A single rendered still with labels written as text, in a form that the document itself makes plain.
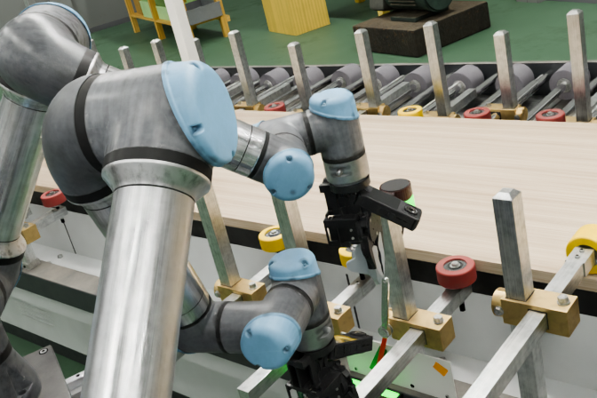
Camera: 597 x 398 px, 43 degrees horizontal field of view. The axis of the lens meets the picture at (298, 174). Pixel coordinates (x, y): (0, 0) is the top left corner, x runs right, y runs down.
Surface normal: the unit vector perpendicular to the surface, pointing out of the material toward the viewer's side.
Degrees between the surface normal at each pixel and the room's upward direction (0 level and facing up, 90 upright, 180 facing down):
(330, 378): 0
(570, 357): 90
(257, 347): 90
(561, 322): 90
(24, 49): 54
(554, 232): 0
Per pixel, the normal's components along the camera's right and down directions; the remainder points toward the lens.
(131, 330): 0.18, -0.35
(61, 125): -0.50, 0.07
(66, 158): -0.40, 0.63
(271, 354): -0.30, 0.43
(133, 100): -0.37, -0.36
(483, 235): -0.22, -0.90
